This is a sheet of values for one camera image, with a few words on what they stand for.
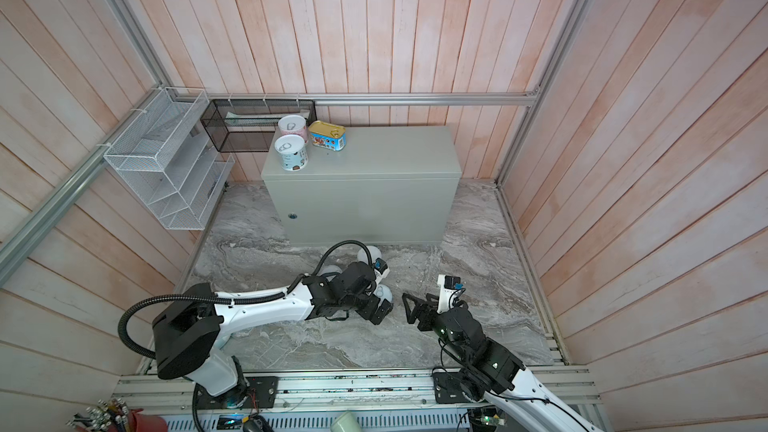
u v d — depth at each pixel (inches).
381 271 29.3
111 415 22.2
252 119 34.7
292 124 30.8
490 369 22.2
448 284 26.6
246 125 34.7
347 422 25.0
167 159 29.4
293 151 28.3
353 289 25.1
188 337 16.8
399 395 28.8
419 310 26.6
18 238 20.8
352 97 38.6
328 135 31.1
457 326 22.5
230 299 18.5
